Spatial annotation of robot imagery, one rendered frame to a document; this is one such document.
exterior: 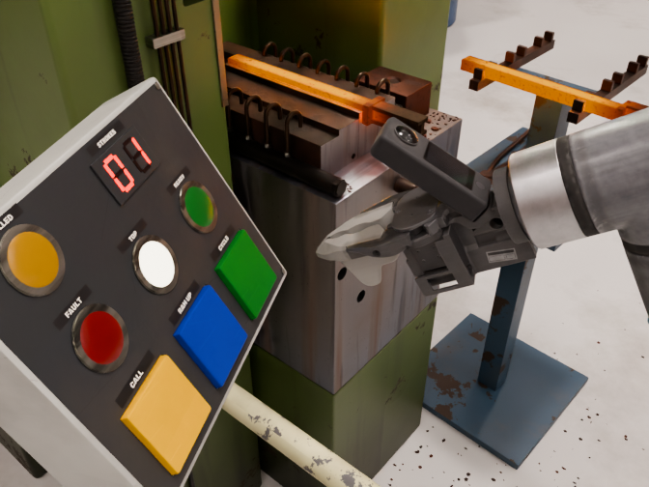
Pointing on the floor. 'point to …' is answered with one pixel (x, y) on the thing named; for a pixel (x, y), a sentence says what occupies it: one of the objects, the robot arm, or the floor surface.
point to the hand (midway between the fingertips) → (324, 243)
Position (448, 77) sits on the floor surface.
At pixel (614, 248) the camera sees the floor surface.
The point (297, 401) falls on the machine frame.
